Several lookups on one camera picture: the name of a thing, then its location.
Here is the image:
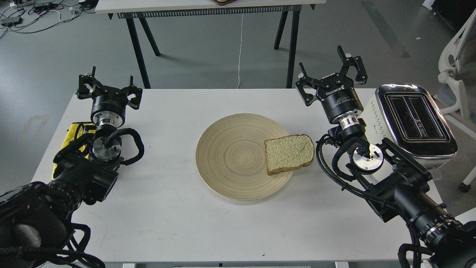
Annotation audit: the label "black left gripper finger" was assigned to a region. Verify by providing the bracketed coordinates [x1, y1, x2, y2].
[76, 67, 108, 100]
[120, 76, 143, 110]

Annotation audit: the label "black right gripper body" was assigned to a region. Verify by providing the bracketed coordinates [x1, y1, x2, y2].
[316, 73, 364, 124]

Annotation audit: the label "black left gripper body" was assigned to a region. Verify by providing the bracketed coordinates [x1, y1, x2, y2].
[91, 86, 131, 117]

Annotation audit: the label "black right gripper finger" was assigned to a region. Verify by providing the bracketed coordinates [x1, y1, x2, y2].
[337, 46, 368, 85]
[295, 63, 323, 107]

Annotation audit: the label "slice of brown bread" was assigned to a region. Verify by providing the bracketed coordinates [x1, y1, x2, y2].
[264, 134, 316, 175]

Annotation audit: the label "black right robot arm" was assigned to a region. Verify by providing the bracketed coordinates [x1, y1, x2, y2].
[295, 46, 475, 268]

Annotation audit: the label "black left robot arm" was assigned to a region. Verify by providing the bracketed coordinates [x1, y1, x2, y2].
[0, 68, 145, 268]

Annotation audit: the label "cream and chrome toaster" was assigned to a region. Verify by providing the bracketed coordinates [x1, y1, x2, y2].
[360, 84, 458, 170]

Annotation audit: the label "yellow cloth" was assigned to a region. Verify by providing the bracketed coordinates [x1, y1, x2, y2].
[51, 122, 96, 180]

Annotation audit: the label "white background table black legs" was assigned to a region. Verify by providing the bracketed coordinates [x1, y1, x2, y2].
[94, 0, 326, 89]

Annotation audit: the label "white office chair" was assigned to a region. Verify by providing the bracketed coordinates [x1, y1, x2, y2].
[437, 9, 476, 193]

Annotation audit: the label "round wooden plate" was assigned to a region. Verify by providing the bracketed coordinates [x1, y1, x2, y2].
[195, 113, 293, 201]

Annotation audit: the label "brown object on background table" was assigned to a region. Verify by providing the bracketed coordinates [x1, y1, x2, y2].
[212, 0, 236, 6]

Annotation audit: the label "cables and adapters on floor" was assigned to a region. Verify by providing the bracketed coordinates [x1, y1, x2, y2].
[0, 0, 99, 39]

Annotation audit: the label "thin white hanging cable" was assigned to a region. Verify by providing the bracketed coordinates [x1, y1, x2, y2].
[237, 13, 244, 89]

